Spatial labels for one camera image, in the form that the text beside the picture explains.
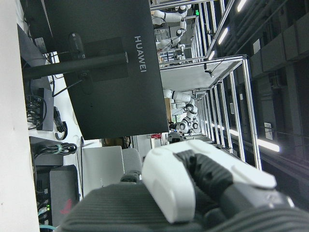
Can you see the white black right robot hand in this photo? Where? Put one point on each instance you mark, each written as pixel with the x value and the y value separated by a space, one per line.
pixel 169 183

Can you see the grey office chair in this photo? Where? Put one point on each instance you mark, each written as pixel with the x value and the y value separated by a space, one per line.
pixel 131 159

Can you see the dark grey machine head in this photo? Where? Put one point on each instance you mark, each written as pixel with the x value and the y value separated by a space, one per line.
pixel 175 137

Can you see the white laptop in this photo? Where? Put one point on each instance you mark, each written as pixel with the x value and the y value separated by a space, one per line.
pixel 103 166

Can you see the black Huawei monitor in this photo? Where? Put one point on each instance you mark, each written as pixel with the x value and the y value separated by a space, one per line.
pixel 108 101

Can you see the black computer with red logo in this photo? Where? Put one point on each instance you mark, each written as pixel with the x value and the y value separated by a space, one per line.
pixel 64 188

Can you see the ceiling light strip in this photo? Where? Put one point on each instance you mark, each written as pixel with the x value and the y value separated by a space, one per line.
pixel 223 35
pixel 268 145
pixel 241 5
pixel 211 55

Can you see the black hub box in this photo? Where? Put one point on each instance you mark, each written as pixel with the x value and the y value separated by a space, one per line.
pixel 47 108

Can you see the black monitor stand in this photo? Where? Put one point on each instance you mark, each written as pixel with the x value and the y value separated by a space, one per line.
pixel 72 66

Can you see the black cylindrical webcam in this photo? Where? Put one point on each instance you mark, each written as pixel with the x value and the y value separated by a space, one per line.
pixel 76 44

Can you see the small frame-mounted camera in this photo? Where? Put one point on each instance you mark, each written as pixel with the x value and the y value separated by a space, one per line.
pixel 209 72

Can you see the aluminium cell frame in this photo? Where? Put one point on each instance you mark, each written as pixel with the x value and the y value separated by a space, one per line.
pixel 250 96
pixel 196 31

